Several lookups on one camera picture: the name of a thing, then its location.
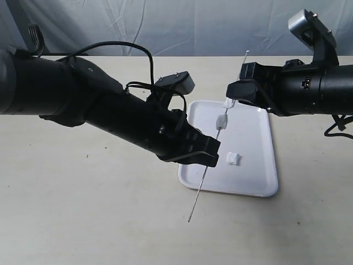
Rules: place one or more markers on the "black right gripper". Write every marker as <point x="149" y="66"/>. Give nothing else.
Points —
<point x="292" y="89"/>

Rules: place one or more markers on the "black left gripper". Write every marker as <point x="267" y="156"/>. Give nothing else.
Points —
<point x="177" y="141"/>

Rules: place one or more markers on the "thin metal skewer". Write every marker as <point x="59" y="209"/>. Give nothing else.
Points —
<point x="202" y="181"/>

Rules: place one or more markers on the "white marshmallow handle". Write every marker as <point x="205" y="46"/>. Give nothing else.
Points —
<point x="221" y="122"/>

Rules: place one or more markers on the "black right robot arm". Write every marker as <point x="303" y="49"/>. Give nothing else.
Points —
<point x="336" y="89"/>

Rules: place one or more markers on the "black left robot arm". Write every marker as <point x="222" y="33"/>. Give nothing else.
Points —
<point x="76" y="91"/>

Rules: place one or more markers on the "white rectangular plastic tray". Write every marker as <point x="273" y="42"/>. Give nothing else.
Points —
<point x="248" y="133"/>

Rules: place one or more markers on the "grey wrinkled backdrop curtain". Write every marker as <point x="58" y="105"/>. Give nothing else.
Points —
<point x="173" y="28"/>

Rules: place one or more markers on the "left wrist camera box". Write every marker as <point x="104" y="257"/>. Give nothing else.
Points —
<point x="180" y="82"/>

